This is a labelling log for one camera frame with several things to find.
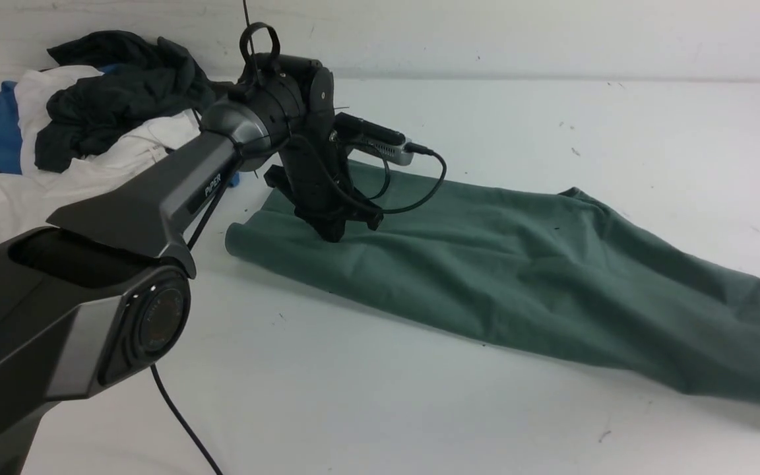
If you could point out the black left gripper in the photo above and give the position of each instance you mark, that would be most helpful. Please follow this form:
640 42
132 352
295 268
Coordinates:
314 175

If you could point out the green long-sleeve top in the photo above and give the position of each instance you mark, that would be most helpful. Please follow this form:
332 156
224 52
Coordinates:
555 274

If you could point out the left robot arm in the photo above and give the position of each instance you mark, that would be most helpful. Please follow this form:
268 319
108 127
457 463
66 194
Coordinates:
102 292

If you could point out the dark green crumpled garment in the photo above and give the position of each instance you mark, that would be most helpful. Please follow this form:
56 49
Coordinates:
146 80

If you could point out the white garment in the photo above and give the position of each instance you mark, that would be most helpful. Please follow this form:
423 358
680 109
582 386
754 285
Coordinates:
27 199

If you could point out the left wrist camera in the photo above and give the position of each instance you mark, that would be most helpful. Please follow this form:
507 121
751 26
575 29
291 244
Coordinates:
371 138

